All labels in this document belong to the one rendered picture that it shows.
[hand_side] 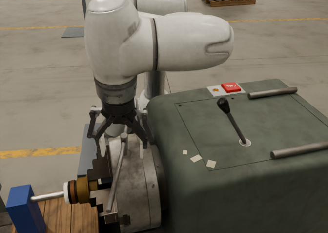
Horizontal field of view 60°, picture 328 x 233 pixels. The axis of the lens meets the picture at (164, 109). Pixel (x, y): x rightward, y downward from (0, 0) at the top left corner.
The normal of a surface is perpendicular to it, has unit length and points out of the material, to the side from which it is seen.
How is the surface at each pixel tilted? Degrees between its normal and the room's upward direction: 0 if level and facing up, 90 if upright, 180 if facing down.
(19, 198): 0
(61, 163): 0
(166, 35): 51
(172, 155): 35
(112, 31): 86
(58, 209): 0
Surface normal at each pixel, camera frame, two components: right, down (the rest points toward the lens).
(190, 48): 0.19, 0.40
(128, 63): 0.23, 0.71
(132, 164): 0.11, -0.51
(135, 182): 0.17, -0.19
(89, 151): 0.00, -0.83
